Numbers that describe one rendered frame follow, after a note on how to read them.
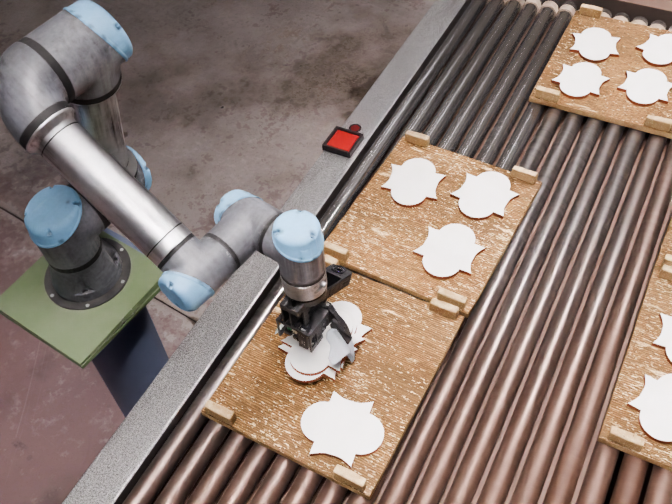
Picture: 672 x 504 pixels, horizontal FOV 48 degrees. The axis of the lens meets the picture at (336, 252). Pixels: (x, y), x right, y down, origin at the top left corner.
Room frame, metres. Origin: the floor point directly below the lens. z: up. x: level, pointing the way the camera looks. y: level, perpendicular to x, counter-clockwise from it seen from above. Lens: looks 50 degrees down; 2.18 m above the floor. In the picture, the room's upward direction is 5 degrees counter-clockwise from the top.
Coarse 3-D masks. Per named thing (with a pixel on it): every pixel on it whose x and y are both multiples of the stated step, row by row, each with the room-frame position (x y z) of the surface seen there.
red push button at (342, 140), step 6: (336, 132) 1.42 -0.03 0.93; (342, 132) 1.41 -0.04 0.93; (336, 138) 1.39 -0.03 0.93; (342, 138) 1.39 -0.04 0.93; (348, 138) 1.39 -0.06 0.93; (354, 138) 1.39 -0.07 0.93; (330, 144) 1.38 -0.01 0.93; (336, 144) 1.37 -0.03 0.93; (342, 144) 1.37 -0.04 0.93; (348, 144) 1.37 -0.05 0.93; (348, 150) 1.35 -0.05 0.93
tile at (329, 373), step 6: (282, 348) 0.78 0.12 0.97; (288, 348) 0.78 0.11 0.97; (354, 348) 0.77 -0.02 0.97; (288, 354) 0.77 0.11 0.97; (288, 360) 0.75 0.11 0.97; (288, 366) 0.74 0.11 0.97; (288, 372) 0.73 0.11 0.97; (294, 372) 0.73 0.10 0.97; (324, 372) 0.72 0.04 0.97; (330, 372) 0.72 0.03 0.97; (336, 372) 0.72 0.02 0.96; (294, 378) 0.72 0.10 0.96; (300, 378) 0.71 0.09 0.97; (306, 378) 0.71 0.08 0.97; (312, 378) 0.71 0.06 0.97; (318, 378) 0.71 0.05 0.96; (330, 378) 0.71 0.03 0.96
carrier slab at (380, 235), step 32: (448, 160) 1.28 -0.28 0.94; (384, 192) 1.19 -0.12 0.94; (448, 192) 1.17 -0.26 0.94; (352, 224) 1.10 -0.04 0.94; (384, 224) 1.10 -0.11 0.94; (416, 224) 1.09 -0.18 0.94; (448, 224) 1.08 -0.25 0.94; (480, 224) 1.07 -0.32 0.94; (512, 224) 1.06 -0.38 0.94; (352, 256) 1.01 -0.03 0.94; (384, 256) 1.01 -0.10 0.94; (416, 256) 1.00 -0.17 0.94; (480, 256) 0.98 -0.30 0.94; (416, 288) 0.92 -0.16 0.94; (448, 288) 0.91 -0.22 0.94; (480, 288) 0.90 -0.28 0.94
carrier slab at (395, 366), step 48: (384, 288) 0.92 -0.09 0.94; (384, 336) 0.81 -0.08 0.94; (432, 336) 0.80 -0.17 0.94; (240, 384) 0.73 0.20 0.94; (288, 384) 0.72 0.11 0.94; (336, 384) 0.71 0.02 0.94; (384, 384) 0.70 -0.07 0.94; (240, 432) 0.63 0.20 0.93; (288, 432) 0.62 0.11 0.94; (384, 432) 0.61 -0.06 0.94; (336, 480) 0.53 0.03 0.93
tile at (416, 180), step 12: (396, 168) 1.25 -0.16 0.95; (408, 168) 1.25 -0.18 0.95; (420, 168) 1.25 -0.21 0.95; (432, 168) 1.24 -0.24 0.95; (396, 180) 1.22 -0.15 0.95; (408, 180) 1.21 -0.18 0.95; (420, 180) 1.21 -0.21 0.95; (432, 180) 1.21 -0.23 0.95; (396, 192) 1.18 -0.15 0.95; (408, 192) 1.18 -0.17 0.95; (420, 192) 1.17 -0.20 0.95; (432, 192) 1.17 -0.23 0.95; (408, 204) 1.14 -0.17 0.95; (420, 204) 1.14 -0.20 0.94
